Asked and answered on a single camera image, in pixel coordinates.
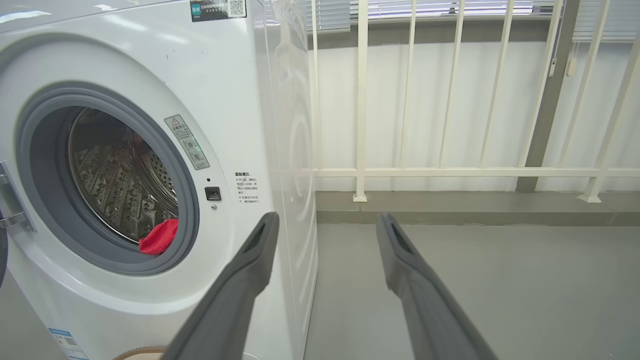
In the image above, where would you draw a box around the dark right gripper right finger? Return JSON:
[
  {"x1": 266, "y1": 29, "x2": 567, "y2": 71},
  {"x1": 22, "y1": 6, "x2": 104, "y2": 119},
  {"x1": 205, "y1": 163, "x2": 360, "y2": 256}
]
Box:
[{"x1": 376, "y1": 213, "x2": 498, "y2": 360}]

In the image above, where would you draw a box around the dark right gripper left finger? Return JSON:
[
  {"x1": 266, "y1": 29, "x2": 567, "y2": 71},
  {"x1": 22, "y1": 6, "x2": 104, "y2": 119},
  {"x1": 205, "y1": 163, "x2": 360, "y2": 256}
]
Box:
[{"x1": 161, "y1": 212, "x2": 280, "y2": 360}]

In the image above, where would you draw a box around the red and white garment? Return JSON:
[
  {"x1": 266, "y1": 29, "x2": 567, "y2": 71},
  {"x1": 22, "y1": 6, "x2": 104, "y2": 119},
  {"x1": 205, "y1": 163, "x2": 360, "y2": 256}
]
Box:
[{"x1": 139, "y1": 218, "x2": 179, "y2": 256}]

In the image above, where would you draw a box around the black round glass washer door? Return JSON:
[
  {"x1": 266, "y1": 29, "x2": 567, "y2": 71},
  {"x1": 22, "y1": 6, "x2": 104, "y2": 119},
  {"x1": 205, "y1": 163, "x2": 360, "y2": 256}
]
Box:
[{"x1": 0, "y1": 160, "x2": 35, "y2": 290}]

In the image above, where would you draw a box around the cream basket with brown rim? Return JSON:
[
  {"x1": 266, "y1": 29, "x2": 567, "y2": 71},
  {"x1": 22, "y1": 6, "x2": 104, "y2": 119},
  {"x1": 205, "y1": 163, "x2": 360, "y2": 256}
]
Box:
[{"x1": 112, "y1": 345, "x2": 168, "y2": 360}]

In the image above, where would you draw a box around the steel washer drum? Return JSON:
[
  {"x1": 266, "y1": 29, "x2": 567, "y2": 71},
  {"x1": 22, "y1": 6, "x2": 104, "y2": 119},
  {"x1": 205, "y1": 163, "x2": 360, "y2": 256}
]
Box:
[{"x1": 67, "y1": 106, "x2": 179, "y2": 244}]

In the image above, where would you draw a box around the white front-load washing machine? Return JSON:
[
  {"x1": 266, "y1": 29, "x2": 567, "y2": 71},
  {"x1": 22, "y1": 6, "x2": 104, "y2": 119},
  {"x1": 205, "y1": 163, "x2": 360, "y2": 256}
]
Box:
[{"x1": 0, "y1": 0, "x2": 319, "y2": 360}]

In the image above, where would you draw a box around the grey warning sticker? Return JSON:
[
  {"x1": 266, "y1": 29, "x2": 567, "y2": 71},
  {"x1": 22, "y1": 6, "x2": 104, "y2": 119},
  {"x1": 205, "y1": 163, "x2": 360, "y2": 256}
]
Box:
[{"x1": 164, "y1": 114, "x2": 211, "y2": 171}]

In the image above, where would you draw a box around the blue energy label sticker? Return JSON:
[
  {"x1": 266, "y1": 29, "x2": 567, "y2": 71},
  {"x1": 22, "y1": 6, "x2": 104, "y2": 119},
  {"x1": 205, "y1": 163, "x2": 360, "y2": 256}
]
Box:
[{"x1": 48, "y1": 328, "x2": 90, "y2": 360}]

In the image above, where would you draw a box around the grey window column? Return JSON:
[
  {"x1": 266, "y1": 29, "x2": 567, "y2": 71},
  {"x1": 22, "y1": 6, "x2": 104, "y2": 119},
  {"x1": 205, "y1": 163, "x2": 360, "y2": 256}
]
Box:
[{"x1": 515, "y1": 0, "x2": 581, "y2": 193}]

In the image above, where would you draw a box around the white metal railing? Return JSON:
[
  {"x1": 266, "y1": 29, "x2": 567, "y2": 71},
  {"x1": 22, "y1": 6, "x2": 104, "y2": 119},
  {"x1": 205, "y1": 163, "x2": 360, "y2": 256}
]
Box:
[{"x1": 307, "y1": 0, "x2": 640, "y2": 203}]

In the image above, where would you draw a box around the black QR code sticker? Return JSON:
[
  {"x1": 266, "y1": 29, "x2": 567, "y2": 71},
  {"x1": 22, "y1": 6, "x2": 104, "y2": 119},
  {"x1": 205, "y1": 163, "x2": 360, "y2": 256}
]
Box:
[{"x1": 189, "y1": 0, "x2": 247, "y2": 23}]

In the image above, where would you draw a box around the white window blind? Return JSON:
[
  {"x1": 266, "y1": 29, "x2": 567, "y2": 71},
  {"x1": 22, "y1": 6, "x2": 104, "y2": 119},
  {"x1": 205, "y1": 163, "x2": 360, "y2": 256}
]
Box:
[
  {"x1": 306, "y1": 0, "x2": 351, "y2": 33},
  {"x1": 572, "y1": 0, "x2": 640, "y2": 43},
  {"x1": 367, "y1": 0, "x2": 534, "y2": 17}
]

